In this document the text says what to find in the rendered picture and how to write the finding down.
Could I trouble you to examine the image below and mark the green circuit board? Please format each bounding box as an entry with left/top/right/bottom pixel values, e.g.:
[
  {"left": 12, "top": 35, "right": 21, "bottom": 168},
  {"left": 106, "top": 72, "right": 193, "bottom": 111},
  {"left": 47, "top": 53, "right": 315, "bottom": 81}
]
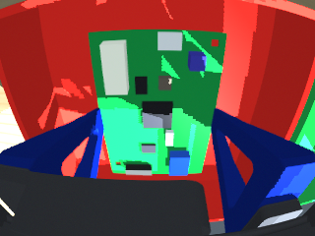
[{"left": 89, "top": 29, "right": 227, "bottom": 176}]

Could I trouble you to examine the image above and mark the green open-top bin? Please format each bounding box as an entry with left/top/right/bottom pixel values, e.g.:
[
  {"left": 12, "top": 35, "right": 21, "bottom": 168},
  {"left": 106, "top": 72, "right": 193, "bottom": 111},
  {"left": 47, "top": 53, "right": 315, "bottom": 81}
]
[{"left": 289, "top": 79, "right": 315, "bottom": 205}]

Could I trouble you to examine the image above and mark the red bin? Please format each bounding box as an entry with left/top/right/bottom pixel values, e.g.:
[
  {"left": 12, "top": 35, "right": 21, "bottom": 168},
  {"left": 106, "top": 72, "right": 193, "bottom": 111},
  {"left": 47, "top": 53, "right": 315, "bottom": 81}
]
[{"left": 0, "top": 0, "right": 315, "bottom": 222}]

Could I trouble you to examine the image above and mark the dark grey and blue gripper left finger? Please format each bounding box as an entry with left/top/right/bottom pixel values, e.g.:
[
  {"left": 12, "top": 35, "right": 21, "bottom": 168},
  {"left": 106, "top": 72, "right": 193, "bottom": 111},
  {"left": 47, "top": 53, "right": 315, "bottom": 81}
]
[{"left": 0, "top": 108, "right": 104, "bottom": 178}]

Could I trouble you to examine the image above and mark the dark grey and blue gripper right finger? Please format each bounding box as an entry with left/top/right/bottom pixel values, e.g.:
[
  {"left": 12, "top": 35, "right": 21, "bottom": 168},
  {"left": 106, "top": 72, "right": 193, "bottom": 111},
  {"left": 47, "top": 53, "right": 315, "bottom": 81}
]
[{"left": 211, "top": 108, "right": 315, "bottom": 233}]

